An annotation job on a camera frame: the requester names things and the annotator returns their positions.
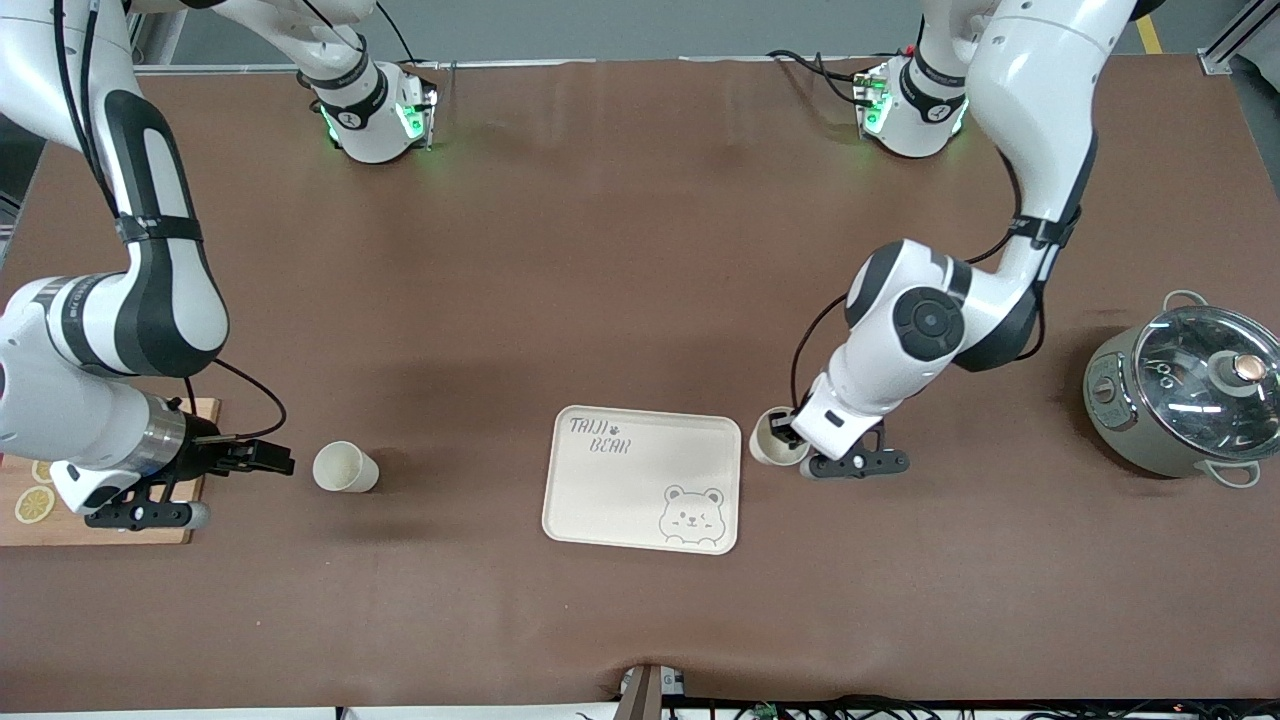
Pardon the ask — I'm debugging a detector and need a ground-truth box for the white plastic cup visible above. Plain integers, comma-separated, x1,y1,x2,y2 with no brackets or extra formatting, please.
312,441,381,494
749,406,812,468

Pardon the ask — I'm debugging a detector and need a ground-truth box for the cream tray with bear print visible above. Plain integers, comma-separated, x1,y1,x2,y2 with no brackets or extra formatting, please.
541,404,743,556

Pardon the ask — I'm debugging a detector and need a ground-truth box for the bamboo cutting board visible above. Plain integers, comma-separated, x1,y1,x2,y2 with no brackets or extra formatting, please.
0,397,222,547

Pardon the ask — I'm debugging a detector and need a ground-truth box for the grey cooking pot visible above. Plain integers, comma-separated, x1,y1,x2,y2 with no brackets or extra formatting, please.
1083,290,1280,489

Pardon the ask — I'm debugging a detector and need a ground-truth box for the glass pot lid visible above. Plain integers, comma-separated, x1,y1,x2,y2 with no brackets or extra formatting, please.
1133,305,1280,463

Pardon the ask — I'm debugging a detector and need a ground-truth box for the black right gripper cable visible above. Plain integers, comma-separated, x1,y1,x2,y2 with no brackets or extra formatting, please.
185,358,288,441

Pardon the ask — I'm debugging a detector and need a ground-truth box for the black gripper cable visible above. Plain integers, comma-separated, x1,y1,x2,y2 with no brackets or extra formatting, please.
185,358,288,441
790,150,1046,411

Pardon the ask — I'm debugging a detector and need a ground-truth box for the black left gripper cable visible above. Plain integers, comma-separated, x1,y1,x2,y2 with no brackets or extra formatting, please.
790,150,1046,411

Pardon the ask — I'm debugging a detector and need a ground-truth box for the black arm base cable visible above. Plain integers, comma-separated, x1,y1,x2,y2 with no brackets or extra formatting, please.
768,48,871,106

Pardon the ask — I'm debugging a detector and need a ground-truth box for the aluminium frame rail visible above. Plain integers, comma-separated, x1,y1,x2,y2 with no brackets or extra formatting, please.
128,5,193,71
1198,0,1280,76

